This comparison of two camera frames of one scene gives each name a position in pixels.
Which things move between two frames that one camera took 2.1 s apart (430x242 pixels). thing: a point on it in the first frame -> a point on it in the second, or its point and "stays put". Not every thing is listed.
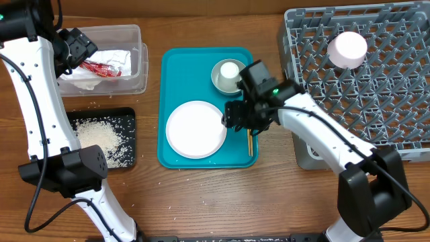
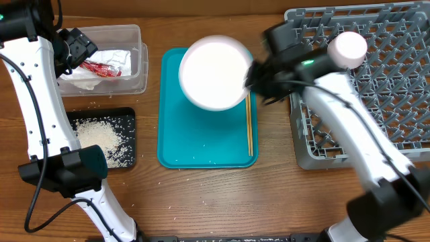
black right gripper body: (244, 116) -> (262, 79)
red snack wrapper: (105, 70) stays put
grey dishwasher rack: (385, 100) stays put
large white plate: (194, 130) -> (212, 73)
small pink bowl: (347, 50) stays put
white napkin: (88, 79) stays put
